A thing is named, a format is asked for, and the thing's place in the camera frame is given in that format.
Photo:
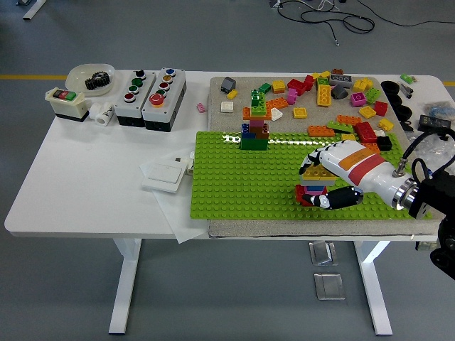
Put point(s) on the white pipe tee fitting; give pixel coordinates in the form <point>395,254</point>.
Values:
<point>103,113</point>

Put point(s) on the blue item in bag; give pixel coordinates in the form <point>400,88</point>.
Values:
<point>440,108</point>

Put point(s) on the white wedge toy brick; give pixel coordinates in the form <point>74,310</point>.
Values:
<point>276,114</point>

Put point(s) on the dark green toy brick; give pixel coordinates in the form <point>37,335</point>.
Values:
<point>254,144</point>

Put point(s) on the white paper sheet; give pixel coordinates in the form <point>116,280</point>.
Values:
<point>177,216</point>

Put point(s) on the small yellow toy brick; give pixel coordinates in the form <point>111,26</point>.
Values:
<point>231,94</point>

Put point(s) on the white square toy brick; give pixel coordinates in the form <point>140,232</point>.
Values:
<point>226,106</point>

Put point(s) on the orange long toy brick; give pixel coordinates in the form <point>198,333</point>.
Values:
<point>321,130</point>
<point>373,146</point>
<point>278,103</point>
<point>349,119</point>

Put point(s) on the small metal tool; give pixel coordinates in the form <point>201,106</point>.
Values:
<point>406,90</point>

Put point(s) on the red green rocker switch box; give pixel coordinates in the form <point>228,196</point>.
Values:
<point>67,106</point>

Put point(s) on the white wall switch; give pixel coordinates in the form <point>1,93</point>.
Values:
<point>163,174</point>

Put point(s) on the red square toy brick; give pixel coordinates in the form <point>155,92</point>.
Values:
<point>380,108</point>

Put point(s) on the red wide toy brick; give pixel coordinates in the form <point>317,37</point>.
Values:
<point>301,198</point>

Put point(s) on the metal floor plate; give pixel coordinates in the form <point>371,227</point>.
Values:
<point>328,286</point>
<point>323,254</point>

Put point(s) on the clear plastic bags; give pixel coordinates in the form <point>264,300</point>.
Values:
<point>435,149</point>

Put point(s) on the black toy brick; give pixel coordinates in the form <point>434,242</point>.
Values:
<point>384,143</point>

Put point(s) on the red long toy brick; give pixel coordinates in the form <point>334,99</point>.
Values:
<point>366,131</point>

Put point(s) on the grey-brown mat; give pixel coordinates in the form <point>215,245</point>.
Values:
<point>220,120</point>

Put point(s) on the blue flat toy brick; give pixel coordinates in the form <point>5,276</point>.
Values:
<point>315,188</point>

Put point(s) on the white plastic bowl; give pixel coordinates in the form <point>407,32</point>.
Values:
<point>76,76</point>

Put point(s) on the robot right hand white shell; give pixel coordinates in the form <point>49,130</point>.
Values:
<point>362,165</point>

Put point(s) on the grey emergency stop control box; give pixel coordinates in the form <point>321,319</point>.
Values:
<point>160,115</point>

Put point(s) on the black metal gear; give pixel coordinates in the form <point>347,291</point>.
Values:
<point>93,84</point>
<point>103,77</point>

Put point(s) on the orange flat toy brick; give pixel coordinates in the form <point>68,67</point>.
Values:
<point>248,114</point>

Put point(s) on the magenta toy brick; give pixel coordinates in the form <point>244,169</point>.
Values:
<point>358,99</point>

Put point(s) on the small white toy brick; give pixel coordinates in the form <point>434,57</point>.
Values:
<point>379,133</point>

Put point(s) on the grey three-button control box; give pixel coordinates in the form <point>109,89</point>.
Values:
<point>135,108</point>

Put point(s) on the small green clip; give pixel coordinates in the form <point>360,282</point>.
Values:
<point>404,77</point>

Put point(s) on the dark grey long toy brick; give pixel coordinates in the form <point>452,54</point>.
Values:
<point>341,80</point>

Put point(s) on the yellow long toy brick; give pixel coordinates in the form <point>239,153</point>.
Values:
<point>323,95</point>

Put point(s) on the white table leg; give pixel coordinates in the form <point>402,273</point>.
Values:
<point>126,284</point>
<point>377,295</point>

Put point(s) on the small pink toy brick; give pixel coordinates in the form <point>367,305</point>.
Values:
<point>201,107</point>

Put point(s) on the white frame foot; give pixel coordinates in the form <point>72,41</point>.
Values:
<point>33,9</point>

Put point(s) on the lime green long toy brick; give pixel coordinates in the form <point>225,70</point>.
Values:
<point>340,126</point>

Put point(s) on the green studded baseplate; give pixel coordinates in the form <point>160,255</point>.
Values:
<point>249,184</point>

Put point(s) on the brown toy brick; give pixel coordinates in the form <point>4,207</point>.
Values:
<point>337,71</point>
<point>263,132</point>

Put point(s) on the dark grey slope toy brick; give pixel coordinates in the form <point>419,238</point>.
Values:
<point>339,92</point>

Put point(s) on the black electronic device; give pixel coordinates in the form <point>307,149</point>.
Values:
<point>432,121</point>

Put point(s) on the small white printed pipe fitting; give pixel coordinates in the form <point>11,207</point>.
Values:
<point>190,164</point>

